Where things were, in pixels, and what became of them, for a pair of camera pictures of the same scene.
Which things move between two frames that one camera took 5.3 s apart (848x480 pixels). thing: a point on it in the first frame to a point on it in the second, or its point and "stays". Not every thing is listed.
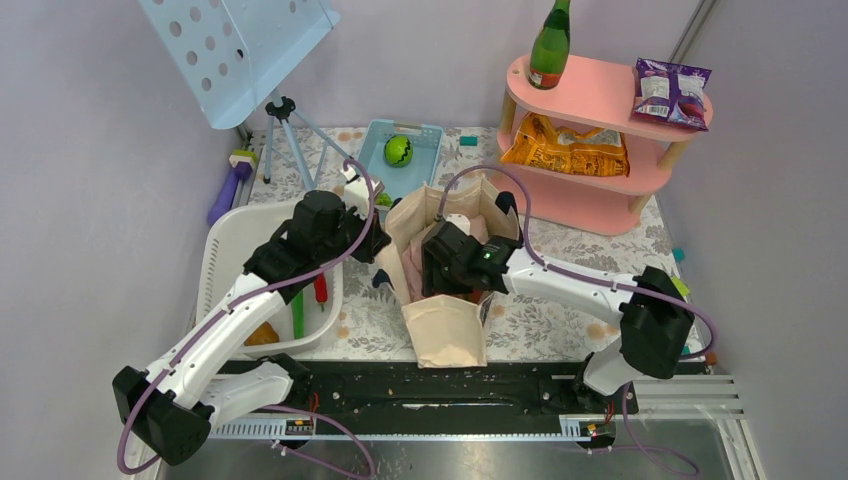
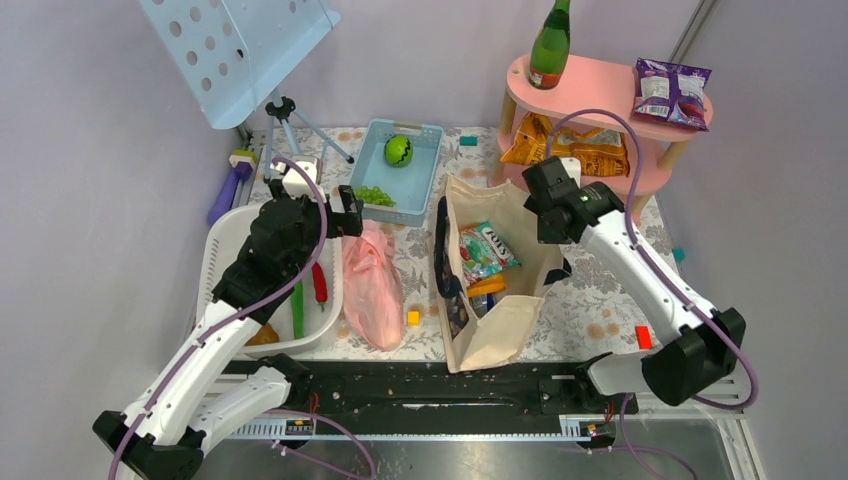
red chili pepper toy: [321, 289] stays
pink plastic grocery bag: [412, 255] to [372, 287]
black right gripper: [433, 280] to [545, 234]
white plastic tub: [233, 236] stays
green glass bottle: [550, 47] stays
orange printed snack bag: [570, 148] stays
